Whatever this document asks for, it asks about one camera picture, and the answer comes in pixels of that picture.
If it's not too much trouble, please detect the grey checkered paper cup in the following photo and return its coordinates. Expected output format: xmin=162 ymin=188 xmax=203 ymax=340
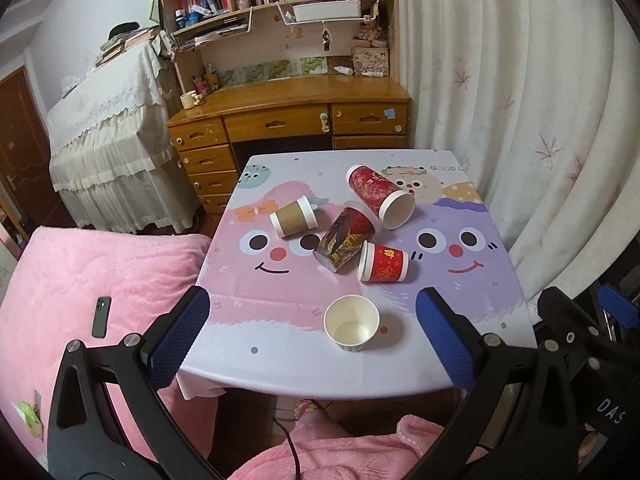
xmin=323 ymin=295 xmax=381 ymax=352

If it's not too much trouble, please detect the small red paper cup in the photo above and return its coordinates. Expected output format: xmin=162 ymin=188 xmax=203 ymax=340
xmin=358 ymin=242 xmax=409 ymax=283

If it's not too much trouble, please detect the tall red paper cup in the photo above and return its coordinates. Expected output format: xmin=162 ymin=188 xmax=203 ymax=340
xmin=346 ymin=165 xmax=416 ymax=230

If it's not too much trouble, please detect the dark patterned red cup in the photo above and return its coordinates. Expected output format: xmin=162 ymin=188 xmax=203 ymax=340
xmin=314 ymin=200 xmax=382 ymax=273

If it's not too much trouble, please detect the brown sleeve paper cup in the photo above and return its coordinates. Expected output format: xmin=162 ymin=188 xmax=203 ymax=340
xmin=269 ymin=195 xmax=318 ymax=238

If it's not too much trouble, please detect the green sticker on blanket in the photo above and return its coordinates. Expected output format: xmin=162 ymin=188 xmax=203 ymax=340
xmin=15 ymin=390 xmax=44 ymax=440

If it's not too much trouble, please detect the dark smartphone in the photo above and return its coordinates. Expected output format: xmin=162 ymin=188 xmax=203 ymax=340
xmin=91 ymin=296 xmax=112 ymax=339

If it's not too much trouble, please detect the pink fluffy blanket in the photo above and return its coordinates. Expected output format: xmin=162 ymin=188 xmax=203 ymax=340
xmin=1 ymin=226 xmax=210 ymax=466

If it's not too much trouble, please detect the cartoon monster tablecloth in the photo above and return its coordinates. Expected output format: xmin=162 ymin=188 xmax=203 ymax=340
xmin=177 ymin=150 xmax=535 ymax=400

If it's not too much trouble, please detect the pink fleece robe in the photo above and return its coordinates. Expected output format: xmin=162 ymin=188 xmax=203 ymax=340
xmin=231 ymin=411 xmax=442 ymax=479

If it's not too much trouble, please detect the left knitted slipper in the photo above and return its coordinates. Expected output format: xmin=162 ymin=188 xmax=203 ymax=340
xmin=293 ymin=399 xmax=323 ymax=420

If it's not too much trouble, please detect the white floral curtain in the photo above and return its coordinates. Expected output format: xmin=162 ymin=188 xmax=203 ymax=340
xmin=397 ymin=0 xmax=639 ymax=300

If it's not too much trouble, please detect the white lace covered furniture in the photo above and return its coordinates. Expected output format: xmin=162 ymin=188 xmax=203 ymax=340
xmin=47 ymin=41 xmax=200 ymax=233

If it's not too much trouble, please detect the wooden desk with drawers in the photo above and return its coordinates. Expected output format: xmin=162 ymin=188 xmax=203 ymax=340
xmin=167 ymin=75 xmax=410 ymax=216

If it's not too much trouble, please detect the patterned cardboard box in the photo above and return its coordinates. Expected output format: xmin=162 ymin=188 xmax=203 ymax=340
xmin=352 ymin=47 xmax=390 ymax=77

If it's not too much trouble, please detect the cream mug on desk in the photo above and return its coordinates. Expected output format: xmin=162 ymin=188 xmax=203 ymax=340
xmin=180 ymin=90 xmax=202 ymax=110

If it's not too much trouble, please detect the wooden bookshelf hutch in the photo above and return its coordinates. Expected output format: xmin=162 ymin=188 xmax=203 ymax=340
xmin=160 ymin=0 xmax=396 ymax=92

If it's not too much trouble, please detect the black cable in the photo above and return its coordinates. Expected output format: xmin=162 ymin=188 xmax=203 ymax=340
xmin=271 ymin=398 xmax=331 ymax=480

